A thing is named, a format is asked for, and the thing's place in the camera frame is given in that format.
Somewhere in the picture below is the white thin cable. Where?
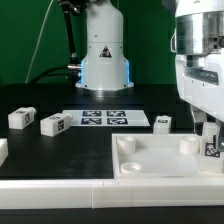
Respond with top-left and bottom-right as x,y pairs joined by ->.
25,0 -> 55,84

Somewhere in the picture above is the white sheet with tags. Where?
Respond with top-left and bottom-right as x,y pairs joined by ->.
63,110 -> 150,127

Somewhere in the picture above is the white L-shaped obstacle fence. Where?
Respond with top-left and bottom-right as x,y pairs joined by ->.
0,138 -> 224,210

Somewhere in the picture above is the white square tabletop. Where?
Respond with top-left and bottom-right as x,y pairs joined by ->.
112,134 -> 224,179

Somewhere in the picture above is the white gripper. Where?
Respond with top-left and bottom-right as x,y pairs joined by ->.
175,53 -> 224,150

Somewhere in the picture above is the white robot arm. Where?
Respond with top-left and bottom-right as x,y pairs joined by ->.
76,0 -> 224,152

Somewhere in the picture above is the black cable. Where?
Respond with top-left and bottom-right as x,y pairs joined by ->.
28,65 -> 76,84

